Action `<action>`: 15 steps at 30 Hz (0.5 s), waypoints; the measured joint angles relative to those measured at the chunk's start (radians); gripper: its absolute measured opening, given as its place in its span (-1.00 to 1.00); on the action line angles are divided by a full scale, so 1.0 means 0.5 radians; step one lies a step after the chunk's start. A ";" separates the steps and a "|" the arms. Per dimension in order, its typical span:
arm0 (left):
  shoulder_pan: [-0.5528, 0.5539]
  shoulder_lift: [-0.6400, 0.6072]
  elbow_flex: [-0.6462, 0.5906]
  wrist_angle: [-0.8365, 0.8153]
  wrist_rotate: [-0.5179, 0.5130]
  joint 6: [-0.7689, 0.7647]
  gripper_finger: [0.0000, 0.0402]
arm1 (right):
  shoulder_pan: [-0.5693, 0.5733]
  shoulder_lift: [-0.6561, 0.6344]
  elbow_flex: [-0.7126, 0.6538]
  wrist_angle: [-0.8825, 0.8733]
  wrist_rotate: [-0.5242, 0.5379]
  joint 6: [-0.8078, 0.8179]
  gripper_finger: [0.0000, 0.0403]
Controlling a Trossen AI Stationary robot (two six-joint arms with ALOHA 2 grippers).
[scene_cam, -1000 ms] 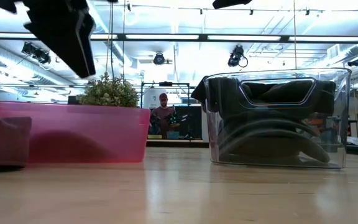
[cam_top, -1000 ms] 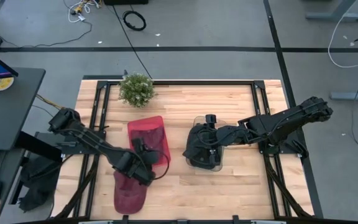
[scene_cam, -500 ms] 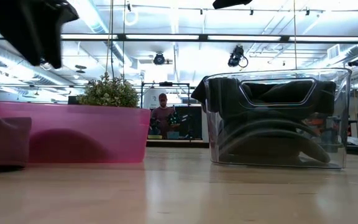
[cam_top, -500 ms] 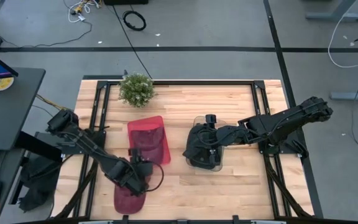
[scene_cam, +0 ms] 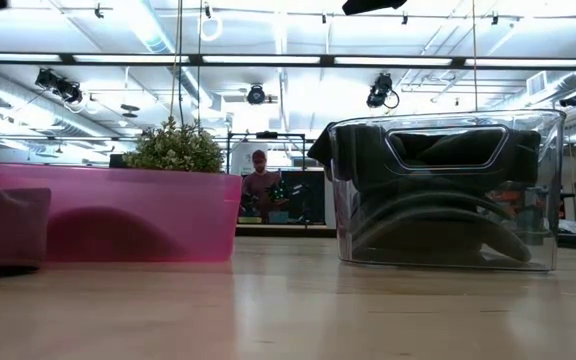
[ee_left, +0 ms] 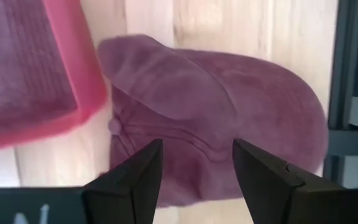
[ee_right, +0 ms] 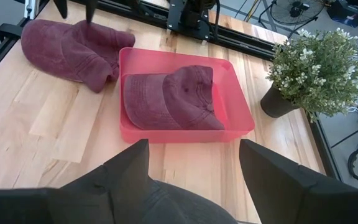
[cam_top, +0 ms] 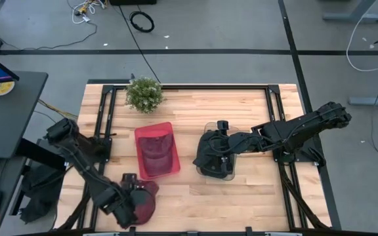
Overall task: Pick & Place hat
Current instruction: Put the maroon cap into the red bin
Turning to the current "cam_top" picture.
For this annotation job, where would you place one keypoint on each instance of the dark grey baseball cap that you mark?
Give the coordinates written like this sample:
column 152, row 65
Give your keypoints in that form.
column 203, row 154

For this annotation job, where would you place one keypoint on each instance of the grey desk foot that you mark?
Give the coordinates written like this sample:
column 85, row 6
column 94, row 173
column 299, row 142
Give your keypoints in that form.
column 372, row 101
column 356, row 16

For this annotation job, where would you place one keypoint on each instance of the clear plastic bin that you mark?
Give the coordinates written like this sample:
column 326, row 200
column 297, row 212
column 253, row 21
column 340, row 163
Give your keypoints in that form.
column 231, row 177

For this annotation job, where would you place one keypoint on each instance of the black aluminium rig frame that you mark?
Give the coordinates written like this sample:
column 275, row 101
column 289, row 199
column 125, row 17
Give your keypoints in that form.
column 108, row 108

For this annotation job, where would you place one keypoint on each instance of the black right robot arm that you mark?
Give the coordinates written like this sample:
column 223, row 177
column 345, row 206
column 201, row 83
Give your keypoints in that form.
column 290, row 131

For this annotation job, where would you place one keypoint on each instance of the potted plant with white flowers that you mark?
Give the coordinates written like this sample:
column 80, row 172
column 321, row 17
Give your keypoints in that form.
column 144, row 95

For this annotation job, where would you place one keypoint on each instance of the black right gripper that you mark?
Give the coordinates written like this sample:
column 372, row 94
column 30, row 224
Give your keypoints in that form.
column 223, row 145

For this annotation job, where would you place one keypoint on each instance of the silver metal bracket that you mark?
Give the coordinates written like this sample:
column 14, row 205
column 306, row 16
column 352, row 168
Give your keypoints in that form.
column 100, row 234
column 282, row 234

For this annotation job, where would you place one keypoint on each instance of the black desk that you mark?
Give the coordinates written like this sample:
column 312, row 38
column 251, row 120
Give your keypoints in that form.
column 8, row 118

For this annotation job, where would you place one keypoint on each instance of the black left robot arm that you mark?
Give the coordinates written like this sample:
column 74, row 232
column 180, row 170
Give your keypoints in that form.
column 77, row 154

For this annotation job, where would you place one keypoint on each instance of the pink translucent plastic bin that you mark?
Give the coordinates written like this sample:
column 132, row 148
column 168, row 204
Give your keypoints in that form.
column 139, row 131

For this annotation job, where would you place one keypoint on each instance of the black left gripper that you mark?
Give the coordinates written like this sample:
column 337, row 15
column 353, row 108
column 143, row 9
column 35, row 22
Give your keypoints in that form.
column 126, row 203

